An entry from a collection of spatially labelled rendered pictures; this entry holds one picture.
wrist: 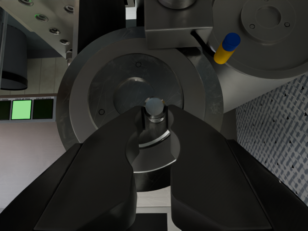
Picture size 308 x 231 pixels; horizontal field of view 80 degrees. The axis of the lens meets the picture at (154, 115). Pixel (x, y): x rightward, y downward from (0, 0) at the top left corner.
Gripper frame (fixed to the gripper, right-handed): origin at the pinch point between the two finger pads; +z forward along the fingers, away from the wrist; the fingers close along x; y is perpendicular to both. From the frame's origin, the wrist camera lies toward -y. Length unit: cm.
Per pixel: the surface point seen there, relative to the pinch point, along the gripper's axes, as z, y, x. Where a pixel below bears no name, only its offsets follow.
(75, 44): 8.2, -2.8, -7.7
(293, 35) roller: 7.9, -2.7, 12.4
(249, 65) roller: 6.2, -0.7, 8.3
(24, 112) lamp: 32, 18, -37
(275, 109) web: 12.2, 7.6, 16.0
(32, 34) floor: 218, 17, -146
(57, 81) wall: 216, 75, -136
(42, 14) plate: 30.4, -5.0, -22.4
